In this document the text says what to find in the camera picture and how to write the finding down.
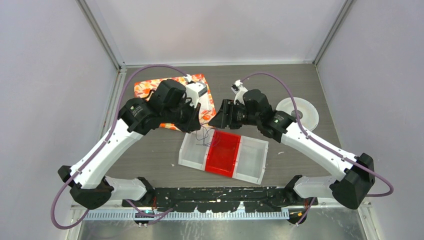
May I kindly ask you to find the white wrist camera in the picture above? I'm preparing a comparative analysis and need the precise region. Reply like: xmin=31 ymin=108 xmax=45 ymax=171
xmin=183 ymin=75 xmax=208 ymax=107
xmin=230 ymin=79 xmax=248 ymax=105

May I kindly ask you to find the red plastic bin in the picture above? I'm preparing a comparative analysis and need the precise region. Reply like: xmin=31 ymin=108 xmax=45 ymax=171
xmin=204 ymin=130 xmax=241 ymax=178

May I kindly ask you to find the slotted white cable duct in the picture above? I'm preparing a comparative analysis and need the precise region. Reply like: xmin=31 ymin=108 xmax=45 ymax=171
xmin=84 ymin=208 xmax=290 ymax=221

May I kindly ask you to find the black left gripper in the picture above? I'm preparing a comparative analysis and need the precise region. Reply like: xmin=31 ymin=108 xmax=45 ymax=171
xmin=162 ymin=96 xmax=202 ymax=134

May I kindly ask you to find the left white plastic bin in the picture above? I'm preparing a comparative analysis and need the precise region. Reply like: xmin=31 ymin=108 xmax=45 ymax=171
xmin=178 ymin=130 xmax=214 ymax=171

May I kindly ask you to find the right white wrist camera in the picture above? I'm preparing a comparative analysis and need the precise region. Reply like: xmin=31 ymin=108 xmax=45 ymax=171
xmin=230 ymin=79 xmax=248 ymax=105

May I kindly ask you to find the white perforated cable spool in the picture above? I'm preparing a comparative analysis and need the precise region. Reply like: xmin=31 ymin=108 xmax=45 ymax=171
xmin=276 ymin=97 xmax=319 ymax=131

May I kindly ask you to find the white plastic bin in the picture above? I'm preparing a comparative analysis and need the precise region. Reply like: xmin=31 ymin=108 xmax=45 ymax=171
xmin=178 ymin=130 xmax=214 ymax=171
xmin=232 ymin=136 xmax=269 ymax=185

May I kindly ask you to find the right white plastic bin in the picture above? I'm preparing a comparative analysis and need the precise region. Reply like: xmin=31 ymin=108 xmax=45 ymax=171
xmin=232 ymin=136 xmax=269 ymax=185

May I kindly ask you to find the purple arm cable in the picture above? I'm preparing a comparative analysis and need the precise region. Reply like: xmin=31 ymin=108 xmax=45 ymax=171
xmin=50 ymin=64 xmax=188 ymax=230
xmin=241 ymin=72 xmax=395 ymax=198

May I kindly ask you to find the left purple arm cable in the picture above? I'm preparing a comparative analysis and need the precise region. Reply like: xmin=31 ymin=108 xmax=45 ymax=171
xmin=50 ymin=64 xmax=188 ymax=230

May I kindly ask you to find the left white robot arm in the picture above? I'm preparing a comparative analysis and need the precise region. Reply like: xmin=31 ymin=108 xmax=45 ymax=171
xmin=58 ymin=79 xmax=208 ymax=210

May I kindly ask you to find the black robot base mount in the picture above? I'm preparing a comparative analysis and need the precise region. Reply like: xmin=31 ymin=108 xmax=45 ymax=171
xmin=131 ymin=186 xmax=312 ymax=213

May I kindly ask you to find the floral orange cloth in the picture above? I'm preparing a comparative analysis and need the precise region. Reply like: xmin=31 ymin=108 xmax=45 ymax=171
xmin=133 ymin=73 xmax=220 ymax=133

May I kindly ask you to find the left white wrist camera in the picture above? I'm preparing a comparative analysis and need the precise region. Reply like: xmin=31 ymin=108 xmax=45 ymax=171
xmin=183 ymin=75 xmax=208 ymax=107

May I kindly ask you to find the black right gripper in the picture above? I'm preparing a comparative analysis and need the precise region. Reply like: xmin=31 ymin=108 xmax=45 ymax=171
xmin=209 ymin=98 xmax=261 ymax=129

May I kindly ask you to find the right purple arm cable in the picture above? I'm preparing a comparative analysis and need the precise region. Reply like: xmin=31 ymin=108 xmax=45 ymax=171
xmin=241 ymin=72 xmax=395 ymax=198

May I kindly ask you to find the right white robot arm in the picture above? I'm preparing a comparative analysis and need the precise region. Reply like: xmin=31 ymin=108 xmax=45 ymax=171
xmin=208 ymin=89 xmax=375 ymax=210

